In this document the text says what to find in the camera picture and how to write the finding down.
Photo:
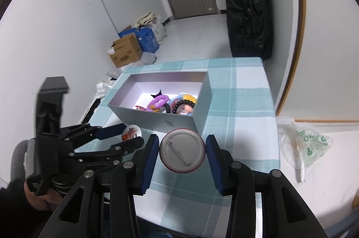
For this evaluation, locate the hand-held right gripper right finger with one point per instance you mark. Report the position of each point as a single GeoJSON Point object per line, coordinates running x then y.
{"type": "Point", "coordinates": [218, 165]}

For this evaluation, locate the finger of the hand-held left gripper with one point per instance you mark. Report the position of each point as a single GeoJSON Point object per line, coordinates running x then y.
{"type": "Point", "coordinates": [126, 146]}
{"type": "Point", "coordinates": [110, 131]}

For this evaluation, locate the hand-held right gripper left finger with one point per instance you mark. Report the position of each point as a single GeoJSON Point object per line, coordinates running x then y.
{"type": "Point", "coordinates": [147, 165]}

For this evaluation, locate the white badge with red print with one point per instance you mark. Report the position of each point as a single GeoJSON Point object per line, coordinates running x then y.
{"type": "Point", "coordinates": [131, 132]}

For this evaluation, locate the white pin badge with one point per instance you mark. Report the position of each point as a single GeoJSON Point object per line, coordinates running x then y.
{"type": "Point", "coordinates": [182, 151]}

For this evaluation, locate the small red ornament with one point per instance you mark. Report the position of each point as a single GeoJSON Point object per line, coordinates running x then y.
{"type": "Point", "coordinates": [141, 107]}

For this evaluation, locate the grey cardboard box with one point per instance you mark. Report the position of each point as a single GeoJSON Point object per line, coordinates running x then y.
{"type": "Point", "coordinates": [168, 121]}

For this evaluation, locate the purple round ornament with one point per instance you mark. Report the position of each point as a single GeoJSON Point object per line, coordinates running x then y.
{"type": "Point", "coordinates": [161, 99]}

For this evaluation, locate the black bow ornament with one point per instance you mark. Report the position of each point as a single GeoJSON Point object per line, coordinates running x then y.
{"type": "Point", "coordinates": [157, 93]}

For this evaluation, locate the yellow-haired pink doll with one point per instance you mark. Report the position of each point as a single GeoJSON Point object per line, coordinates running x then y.
{"type": "Point", "coordinates": [190, 97]}

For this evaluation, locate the person's left forearm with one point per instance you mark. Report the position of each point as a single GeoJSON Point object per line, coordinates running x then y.
{"type": "Point", "coordinates": [12, 210]}

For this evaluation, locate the person's left hand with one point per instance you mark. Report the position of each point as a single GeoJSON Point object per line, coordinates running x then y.
{"type": "Point", "coordinates": [46, 200]}

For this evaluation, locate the grey cloth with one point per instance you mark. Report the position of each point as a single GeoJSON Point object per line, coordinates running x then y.
{"type": "Point", "coordinates": [19, 159]}

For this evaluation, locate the crumpled clear plastic packaging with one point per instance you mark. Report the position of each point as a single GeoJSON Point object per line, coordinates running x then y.
{"type": "Point", "coordinates": [103, 89]}

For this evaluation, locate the brown cardboard box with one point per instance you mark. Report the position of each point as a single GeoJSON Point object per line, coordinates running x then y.
{"type": "Point", "coordinates": [126, 53]}

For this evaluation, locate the clear plastic wrap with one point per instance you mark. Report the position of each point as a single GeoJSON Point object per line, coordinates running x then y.
{"type": "Point", "coordinates": [145, 58]}

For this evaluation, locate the green-printed plastic bag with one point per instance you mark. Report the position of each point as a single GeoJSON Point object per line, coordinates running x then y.
{"type": "Point", "coordinates": [305, 148]}

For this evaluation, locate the blue cardboard box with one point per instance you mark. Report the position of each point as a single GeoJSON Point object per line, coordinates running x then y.
{"type": "Point", "coordinates": [148, 39]}

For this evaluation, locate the white bag with cloth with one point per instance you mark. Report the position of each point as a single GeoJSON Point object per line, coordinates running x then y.
{"type": "Point", "coordinates": [157, 27]}

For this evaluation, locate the large black bag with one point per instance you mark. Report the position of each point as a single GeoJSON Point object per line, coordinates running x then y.
{"type": "Point", "coordinates": [246, 8]}

